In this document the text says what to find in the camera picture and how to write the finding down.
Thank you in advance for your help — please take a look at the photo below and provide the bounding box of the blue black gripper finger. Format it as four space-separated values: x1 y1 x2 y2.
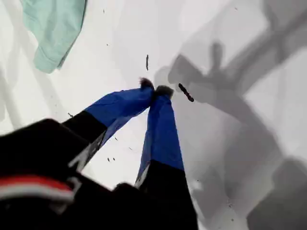
62 77 155 157
133 85 200 230

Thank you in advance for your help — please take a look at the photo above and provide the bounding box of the pale green T-shirt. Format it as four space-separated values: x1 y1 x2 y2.
20 0 88 74

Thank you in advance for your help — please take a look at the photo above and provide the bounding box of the red and white wire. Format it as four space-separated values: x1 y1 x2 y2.
0 175 74 200

